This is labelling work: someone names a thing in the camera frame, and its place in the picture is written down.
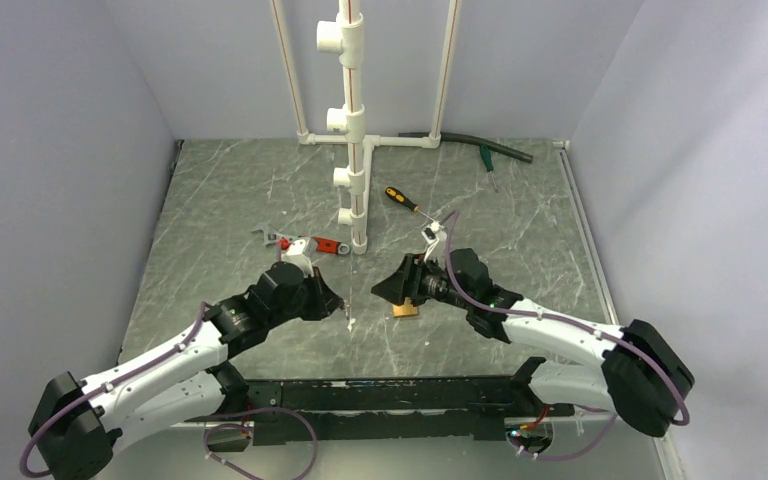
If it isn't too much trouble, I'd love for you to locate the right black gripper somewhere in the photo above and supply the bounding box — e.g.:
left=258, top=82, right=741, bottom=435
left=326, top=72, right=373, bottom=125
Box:
left=371, top=252, right=472, bottom=311

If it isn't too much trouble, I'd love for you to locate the large brass padlock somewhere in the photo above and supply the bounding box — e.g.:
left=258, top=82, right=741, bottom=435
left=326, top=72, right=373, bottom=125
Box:
left=392, top=298, right=419, bottom=319

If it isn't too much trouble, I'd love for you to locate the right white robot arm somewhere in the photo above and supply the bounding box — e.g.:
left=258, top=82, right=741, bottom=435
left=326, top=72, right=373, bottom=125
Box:
left=371, top=248, right=695, bottom=438

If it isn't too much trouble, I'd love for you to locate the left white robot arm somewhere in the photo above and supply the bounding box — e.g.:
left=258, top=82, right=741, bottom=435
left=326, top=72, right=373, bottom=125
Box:
left=19, top=261, right=345, bottom=479

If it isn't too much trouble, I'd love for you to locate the yellow black screwdriver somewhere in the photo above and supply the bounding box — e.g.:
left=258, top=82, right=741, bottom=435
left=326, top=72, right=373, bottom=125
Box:
left=384, top=186, right=445, bottom=229

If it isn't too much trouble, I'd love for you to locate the green screwdriver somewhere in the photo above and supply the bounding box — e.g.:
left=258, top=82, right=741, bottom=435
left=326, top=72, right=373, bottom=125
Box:
left=479, top=145, right=499, bottom=193

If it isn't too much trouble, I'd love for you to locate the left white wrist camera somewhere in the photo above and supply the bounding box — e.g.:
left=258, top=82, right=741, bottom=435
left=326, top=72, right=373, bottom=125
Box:
left=280, top=237, right=318, bottom=277

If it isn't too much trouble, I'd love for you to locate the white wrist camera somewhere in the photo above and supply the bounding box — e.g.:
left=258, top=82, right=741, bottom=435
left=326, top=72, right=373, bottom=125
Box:
left=280, top=237, right=318, bottom=277
left=421, top=222, right=447, bottom=264

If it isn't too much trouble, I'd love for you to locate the red handled adjustable wrench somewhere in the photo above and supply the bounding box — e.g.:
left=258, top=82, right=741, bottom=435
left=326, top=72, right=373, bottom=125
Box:
left=251, top=222, right=352, bottom=256

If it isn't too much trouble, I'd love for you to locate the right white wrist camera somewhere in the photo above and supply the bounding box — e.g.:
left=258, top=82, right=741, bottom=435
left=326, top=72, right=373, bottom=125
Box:
left=421, top=222, right=447, bottom=264

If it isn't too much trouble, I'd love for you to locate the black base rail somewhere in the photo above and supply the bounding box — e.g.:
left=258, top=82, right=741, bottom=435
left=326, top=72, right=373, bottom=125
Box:
left=199, top=375, right=574, bottom=446

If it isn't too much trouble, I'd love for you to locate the black hose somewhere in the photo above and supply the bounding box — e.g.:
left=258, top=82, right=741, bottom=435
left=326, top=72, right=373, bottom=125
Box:
left=398, top=131, right=534, bottom=165

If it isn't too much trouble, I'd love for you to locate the aluminium frame rail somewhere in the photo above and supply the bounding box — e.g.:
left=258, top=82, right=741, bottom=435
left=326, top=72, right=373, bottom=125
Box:
left=65, top=384, right=687, bottom=480

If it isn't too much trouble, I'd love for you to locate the white PVC pipe frame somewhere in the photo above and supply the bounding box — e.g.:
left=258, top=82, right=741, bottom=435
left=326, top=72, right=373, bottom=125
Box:
left=269, top=0, right=461, bottom=255

